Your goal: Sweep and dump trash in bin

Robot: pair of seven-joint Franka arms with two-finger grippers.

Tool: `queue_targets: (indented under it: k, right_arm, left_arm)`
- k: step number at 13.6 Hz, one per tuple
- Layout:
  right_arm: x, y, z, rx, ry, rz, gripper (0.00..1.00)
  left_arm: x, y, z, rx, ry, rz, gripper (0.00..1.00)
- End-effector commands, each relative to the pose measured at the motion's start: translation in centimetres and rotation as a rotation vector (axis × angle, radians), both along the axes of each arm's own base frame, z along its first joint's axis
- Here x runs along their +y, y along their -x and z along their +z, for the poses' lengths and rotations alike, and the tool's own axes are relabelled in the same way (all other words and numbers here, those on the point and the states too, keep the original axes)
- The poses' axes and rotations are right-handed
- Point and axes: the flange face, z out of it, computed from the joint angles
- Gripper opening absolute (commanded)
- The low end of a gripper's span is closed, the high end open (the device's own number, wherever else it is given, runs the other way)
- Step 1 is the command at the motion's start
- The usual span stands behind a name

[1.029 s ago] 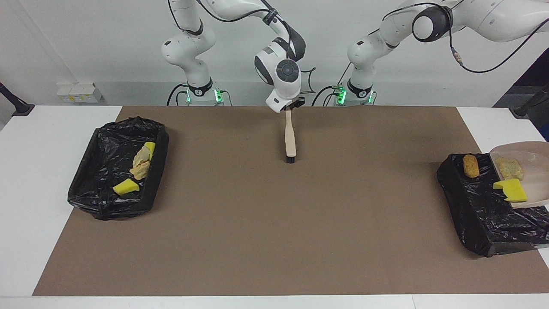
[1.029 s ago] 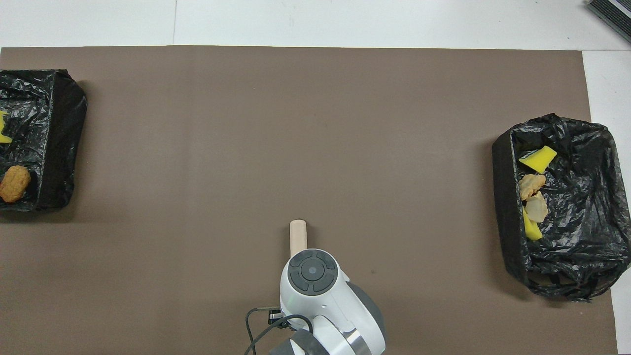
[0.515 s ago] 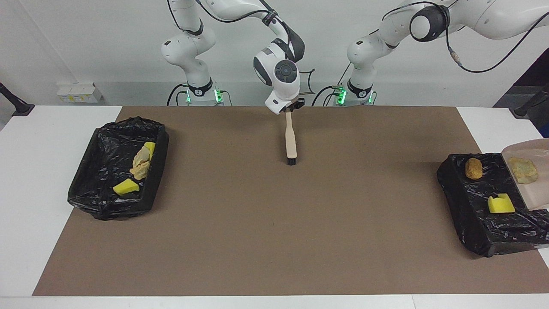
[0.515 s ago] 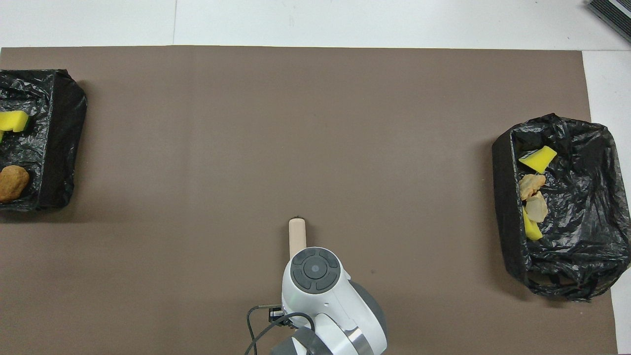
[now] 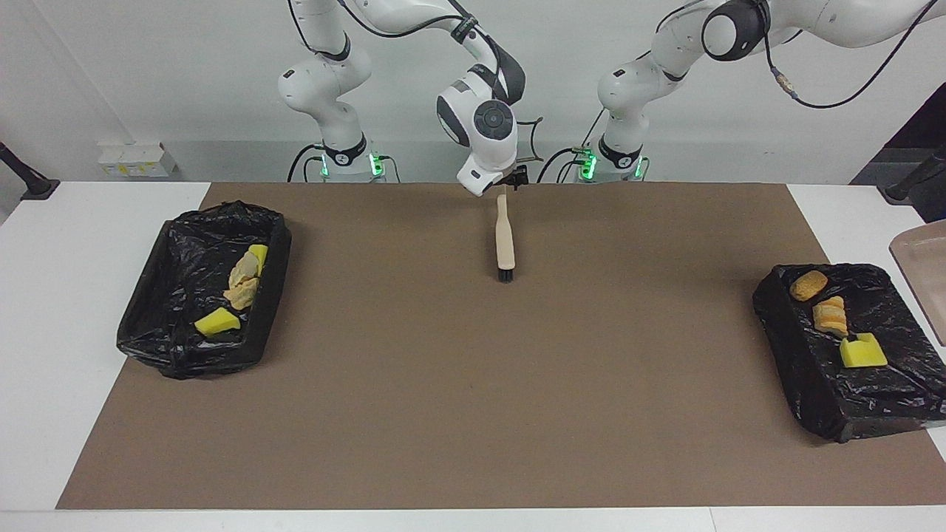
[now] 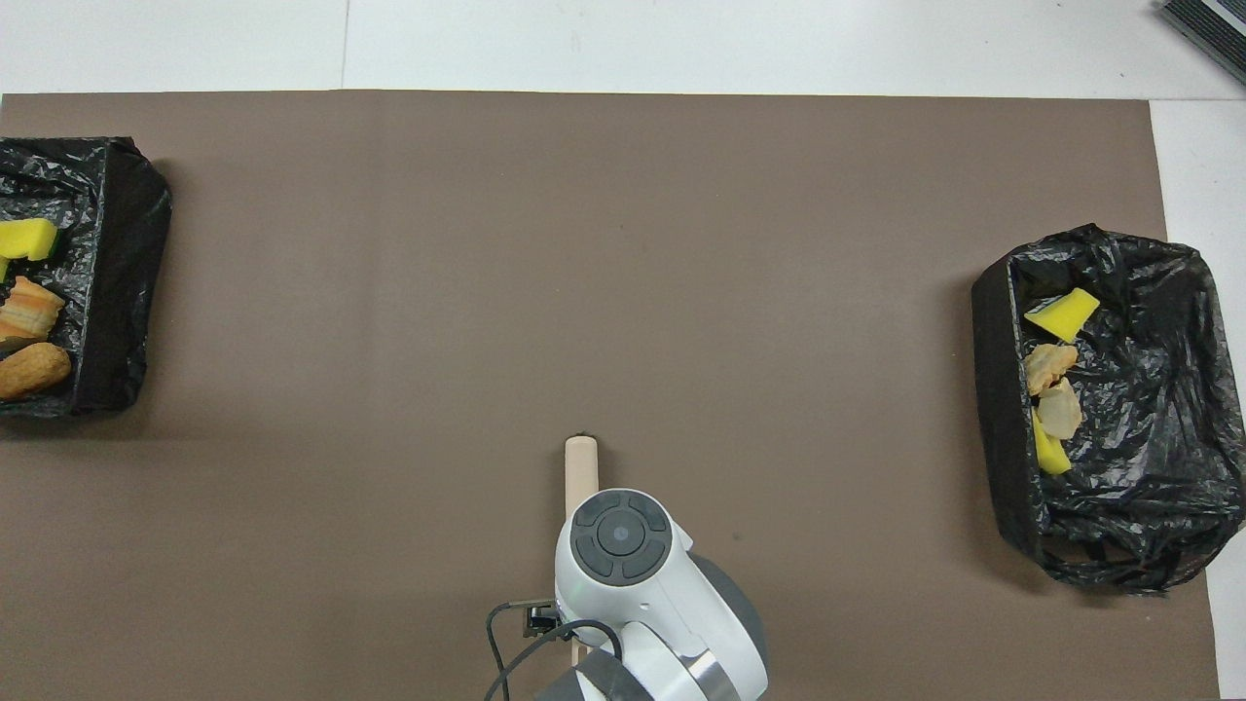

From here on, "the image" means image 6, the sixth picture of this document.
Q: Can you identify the beige hand brush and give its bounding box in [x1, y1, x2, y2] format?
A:
[564, 435, 599, 669]

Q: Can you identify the green and yellow sponge piece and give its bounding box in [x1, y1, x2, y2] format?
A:
[1030, 409, 1073, 477]

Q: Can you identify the pale greenish bread chunk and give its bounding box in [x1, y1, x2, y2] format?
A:
[0, 276, 67, 343]

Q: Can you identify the yellow wedge sponge piece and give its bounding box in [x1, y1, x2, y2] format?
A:
[1023, 287, 1101, 344]

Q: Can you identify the yellow notched sponge piece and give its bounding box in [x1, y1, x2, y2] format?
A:
[0, 217, 61, 283]

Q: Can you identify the bin lined with black bag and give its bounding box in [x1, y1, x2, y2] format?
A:
[0, 135, 174, 422]
[971, 223, 1246, 597]

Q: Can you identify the brown table mat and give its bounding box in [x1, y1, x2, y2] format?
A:
[0, 91, 1221, 701]

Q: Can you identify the dark ribbed device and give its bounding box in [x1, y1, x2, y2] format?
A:
[1156, 0, 1246, 87]

